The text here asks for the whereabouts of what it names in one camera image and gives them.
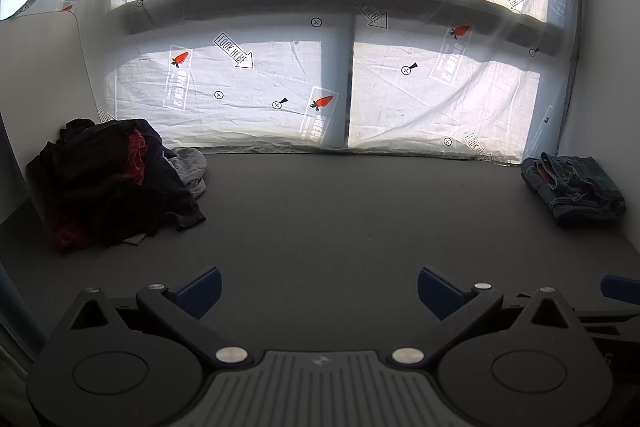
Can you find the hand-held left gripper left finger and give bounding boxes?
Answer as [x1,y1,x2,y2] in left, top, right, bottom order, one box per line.
[47,266,253,368]

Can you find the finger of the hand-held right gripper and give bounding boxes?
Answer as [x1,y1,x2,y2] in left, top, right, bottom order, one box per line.
[601,275,640,305]
[574,307,640,325]

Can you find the red checked garment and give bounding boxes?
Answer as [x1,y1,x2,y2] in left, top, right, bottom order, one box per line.
[50,131,149,250]

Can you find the white printed sheet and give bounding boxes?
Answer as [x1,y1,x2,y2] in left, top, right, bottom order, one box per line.
[15,0,583,165]

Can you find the folded blue jeans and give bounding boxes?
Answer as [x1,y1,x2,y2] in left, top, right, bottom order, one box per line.
[521,152,627,228]

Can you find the black knit sweater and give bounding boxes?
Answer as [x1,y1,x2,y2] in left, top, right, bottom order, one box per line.
[27,118,148,250]

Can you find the grey garment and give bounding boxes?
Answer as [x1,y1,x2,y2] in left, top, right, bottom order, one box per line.
[165,147,208,200]

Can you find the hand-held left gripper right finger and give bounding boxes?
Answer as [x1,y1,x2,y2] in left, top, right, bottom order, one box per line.
[387,266,591,368]

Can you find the navy sweater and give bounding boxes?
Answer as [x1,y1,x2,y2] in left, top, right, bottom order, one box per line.
[132,119,207,233]

